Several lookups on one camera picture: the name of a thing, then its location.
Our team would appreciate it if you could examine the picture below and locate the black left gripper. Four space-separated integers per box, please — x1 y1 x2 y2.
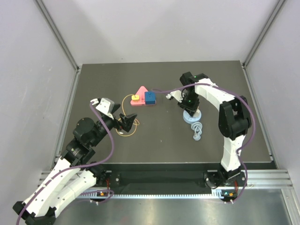
91 104 137 147

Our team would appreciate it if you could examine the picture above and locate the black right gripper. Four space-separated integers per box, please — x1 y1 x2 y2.
178 92 199 116

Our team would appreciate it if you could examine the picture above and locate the round light blue power strip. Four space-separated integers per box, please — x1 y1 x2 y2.
183 109 202 124

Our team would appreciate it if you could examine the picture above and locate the pink triangular power strip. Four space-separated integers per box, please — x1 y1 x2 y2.
130 86 148 106

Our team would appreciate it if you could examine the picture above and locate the blue cube power socket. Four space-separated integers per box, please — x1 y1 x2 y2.
144 91 156 105

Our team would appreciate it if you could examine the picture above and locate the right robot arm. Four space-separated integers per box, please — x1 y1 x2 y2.
176 72 252 188

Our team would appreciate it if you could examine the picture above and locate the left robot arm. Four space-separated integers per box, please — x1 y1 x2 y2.
13 98 137 225

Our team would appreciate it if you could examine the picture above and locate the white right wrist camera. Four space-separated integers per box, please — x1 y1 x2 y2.
166 90 185 103

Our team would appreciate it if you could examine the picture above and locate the light blue cord with plug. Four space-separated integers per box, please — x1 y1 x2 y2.
191 122 203 142

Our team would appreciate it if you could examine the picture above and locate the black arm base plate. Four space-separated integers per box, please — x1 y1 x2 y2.
101 163 247 188

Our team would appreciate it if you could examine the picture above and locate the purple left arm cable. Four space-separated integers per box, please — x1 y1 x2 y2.
15 101 115 225

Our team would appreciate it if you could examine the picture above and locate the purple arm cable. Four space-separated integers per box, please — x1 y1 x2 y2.
15 101 115 225
151 82 257 204

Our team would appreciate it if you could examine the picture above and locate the light blue slotted cable duct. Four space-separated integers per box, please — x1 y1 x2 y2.
77 188 237 199

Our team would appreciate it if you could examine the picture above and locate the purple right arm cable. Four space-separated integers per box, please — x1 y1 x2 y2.
151 82 257 204

